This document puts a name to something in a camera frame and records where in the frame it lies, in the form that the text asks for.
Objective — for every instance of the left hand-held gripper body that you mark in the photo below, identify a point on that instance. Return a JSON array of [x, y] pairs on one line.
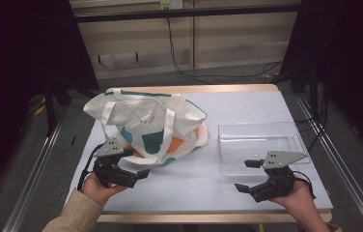
[[112, 172]]

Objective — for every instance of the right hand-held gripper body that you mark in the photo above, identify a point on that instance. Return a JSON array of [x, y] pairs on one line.
[[277, 183]]

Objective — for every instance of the white tote bag colour patches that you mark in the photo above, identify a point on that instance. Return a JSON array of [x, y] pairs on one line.
[[144, 112]]

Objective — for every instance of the person's left hand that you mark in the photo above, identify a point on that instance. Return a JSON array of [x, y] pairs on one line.
[[100, 192]]

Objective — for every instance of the person's right hand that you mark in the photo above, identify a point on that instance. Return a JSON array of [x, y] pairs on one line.
[[300, 201]]

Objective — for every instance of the clear plastic tray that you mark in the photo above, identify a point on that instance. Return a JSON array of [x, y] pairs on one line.
[[253, 141]]

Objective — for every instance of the black metal stand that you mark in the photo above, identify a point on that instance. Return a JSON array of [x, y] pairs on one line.
[[313, 90], [50, 106]]

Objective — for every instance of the dark curtain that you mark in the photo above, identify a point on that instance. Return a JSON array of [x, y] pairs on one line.
[[18, 64], [350, 58]]

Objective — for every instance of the black horizontal bar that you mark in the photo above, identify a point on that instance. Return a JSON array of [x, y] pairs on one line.
[[182, 13]]

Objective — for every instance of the metal floor rail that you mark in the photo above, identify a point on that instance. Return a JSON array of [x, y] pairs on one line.
[[31, 180], [340, 161]]

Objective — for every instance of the white wall outlet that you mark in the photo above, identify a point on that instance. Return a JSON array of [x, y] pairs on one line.
[[171, 4]]

